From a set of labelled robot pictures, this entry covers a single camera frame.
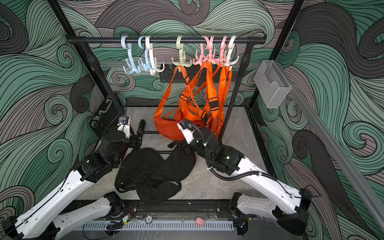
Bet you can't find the black bag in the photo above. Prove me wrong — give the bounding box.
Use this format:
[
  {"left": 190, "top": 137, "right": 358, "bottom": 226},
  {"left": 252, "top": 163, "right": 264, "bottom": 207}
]
[
  {"left": 137, "top": 180, "right": 182, "bottom": 204},
  {"left": 115, "top": 147, "right": 196, "bottom": 193}
]

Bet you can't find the orange backpack bag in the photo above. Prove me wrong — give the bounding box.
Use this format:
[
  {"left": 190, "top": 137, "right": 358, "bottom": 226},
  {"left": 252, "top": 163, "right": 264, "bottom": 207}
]
[{"left": 179, "top": 59, "right": 223, "bottom": 127}]

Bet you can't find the rust red bag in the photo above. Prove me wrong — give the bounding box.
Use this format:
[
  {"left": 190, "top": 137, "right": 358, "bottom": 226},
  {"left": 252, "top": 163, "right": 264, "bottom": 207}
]
[{"left": 174, "top": 109, "right": 218, "bottom": 129}]

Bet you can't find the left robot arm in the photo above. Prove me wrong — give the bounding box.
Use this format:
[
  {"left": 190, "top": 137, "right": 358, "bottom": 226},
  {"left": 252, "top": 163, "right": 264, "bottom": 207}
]
[{"left": 2, "top": 117, "right": 146, "bottom": 240}]

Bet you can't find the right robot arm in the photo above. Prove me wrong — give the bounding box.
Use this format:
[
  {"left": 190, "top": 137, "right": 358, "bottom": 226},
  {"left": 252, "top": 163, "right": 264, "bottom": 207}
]
[{"left": 178, "top": 121, "right": 313, "bottom": 236}]

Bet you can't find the white hook left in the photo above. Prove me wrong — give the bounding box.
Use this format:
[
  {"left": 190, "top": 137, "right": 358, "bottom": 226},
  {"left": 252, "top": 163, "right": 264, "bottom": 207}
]
[{"left": 145, "top": 36, "right": 165, "bottom": 76}]

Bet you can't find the white hook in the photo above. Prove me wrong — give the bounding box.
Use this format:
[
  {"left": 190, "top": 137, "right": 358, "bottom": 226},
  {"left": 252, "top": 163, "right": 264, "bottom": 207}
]
[
  {"left": 145, "top": 36, "right": 165, "bottom": 76},
  {"left": 223, "top": 35, "right": 240, "bottom": 70}
]

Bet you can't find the light blue hook leftmost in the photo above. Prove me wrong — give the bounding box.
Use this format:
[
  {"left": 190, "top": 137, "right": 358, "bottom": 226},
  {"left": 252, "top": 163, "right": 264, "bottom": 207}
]
[{"left": 121, "top": 36, "right": 142, "bottom": 75}]

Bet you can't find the light blue hook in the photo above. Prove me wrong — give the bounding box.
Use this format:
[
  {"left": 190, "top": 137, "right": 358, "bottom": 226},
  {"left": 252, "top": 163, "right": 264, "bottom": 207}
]
[
  {"left": 137, "top": 35, "right": 150, "bottom": 72},
  {"left": 121, "top": 36, "right": 142, "bottom": 75}
]

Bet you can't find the pink hook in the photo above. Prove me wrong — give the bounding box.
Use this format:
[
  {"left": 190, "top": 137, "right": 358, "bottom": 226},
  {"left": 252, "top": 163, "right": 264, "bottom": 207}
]
[
  {"left": 203, "top": 36, "right": 218, "bottom": 64},
  {"left": 217, "top": 36, "right": 227, "bottom": 66},
  {"left": 193, "top": 44, "right": 207, "bottom": 66}
]

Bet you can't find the pale green hook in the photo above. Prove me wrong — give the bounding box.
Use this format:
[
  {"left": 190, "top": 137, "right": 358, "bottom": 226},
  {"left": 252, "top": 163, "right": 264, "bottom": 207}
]
[{"left": 172, "top": 36, "right": 193, "bottom": 68}]

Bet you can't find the white hook rightmost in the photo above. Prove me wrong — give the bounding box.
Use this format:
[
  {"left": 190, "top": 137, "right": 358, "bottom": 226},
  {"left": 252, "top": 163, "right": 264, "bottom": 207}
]
[{"left": 223, "top": 35, "right": 240, "bottom": 70}]

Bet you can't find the pink small object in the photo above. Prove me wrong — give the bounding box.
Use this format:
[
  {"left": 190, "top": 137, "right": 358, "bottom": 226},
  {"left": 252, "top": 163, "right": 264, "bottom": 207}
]
[{"left": 196, "top": 217, "right": 205, "bottom": 227}]

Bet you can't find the front poker chip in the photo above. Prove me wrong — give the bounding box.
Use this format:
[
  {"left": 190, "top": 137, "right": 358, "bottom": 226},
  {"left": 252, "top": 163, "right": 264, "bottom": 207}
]
[{"left": 145, "top": 215, "right": 154, "bottom": 224}]

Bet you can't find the black clothes rack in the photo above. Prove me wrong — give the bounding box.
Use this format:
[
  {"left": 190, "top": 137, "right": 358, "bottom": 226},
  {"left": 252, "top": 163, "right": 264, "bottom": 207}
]
[{"left": 67, "top": 35, "right": 267, "bottom": 140}]

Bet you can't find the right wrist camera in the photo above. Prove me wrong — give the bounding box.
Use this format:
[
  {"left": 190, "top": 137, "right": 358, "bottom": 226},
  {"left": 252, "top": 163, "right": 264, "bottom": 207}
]
[{"left": 177, "top": 120, "right": 196, "bottom": 144}]

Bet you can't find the black corrugated cable hose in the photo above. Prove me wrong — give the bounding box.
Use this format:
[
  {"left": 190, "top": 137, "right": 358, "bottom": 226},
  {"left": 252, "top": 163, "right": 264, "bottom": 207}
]
[{"left": 179, "top": 119, "right": 298, "bottom": 182}]

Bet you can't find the white slotted cable duct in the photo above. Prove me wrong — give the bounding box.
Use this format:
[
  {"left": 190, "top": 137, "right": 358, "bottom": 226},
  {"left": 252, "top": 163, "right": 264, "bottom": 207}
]
[{"left": 74, "top": 220, "right": 235, "bottom": 232}]

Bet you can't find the clear mesh wall bin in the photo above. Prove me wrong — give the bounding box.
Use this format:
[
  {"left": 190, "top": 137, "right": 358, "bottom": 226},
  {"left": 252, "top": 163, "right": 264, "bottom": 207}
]
[{"left": 254, "top": 61, "right": 292, "bottom": 109}]

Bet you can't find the aluminium wall rail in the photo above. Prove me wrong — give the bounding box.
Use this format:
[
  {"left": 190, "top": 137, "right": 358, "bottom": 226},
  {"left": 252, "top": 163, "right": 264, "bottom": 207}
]
[{"left": 290, "top": 86, "right": 384, "bottom": 230}]

